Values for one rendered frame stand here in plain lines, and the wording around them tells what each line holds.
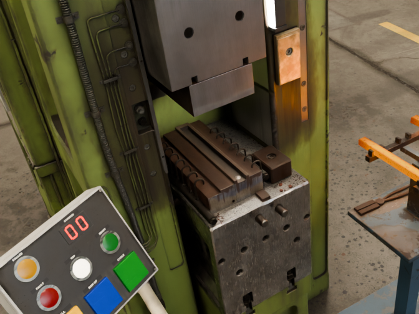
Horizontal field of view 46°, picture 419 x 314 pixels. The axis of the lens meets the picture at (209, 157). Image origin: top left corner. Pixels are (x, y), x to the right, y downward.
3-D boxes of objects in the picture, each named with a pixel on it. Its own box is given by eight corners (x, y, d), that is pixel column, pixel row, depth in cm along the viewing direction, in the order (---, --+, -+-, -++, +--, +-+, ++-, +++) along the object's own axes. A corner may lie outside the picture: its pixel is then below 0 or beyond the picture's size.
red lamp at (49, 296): (63, 303, 115) (57, 291, 112) (43, 313, 113) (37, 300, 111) (60, 294, 117) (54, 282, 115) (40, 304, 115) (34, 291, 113)
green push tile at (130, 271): (150, 272, 131) (134, 250, 129) (130, 292, 126) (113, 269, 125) (146, 272, 132) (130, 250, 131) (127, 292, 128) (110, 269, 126)
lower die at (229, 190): (263, 189, 163) (261, 168, 158) (211, 214, 156) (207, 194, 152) (201, 136, 195) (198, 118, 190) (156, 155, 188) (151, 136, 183)
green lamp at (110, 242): (123, 247, 127) (118, 235, 125) (105, 255, 126) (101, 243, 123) (118, 240, 130) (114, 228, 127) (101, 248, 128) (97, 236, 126)
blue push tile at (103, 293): (124, 299, 125) (106, 276, 123) (102, 321, 120) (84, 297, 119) (120, 299, 126) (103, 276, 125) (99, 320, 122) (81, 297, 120)
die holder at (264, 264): (312, 273, 189) (310, 180, 164) (227, 322, 176) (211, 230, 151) (234, 199, 231) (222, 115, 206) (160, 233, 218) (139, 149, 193)
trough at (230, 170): (249, 177, 158) (248, 174, 157) (234, 184, 156) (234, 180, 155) (187, 125, 189) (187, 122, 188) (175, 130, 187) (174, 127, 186)
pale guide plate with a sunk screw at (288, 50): (301, 77, 166) (300, 28, 156) (279, 86, 163) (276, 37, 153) (297, 75, 167) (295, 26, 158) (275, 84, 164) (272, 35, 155)
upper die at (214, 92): (254, 93, 143) (252, 62, 138) (194, 117, 136) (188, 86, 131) (187, 52, 175) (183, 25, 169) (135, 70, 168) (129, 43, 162)
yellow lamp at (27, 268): (41, 275, 113) (35, 261, 110) (21, 284, 111) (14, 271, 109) (38, 266, 115) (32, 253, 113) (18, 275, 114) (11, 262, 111)
